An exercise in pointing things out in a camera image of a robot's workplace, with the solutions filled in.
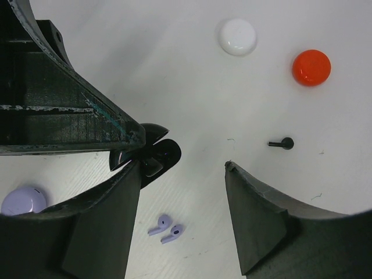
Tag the white earbud charging case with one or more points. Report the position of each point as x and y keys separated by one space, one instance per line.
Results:
x=237 y=37

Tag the purple earbud charging case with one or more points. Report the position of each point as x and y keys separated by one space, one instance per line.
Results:
x=24 y=200

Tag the purple earbud right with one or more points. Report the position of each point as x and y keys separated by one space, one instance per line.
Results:
x=175 y=232

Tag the black earbud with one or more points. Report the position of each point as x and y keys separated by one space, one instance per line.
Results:
x=286 y=143
x=151 y=167

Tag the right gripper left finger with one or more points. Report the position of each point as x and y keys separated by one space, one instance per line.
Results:
x=88 y=236

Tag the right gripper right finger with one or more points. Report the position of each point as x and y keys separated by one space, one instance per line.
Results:
x=281 y=237

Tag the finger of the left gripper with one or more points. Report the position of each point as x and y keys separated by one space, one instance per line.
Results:
x=46 y=106

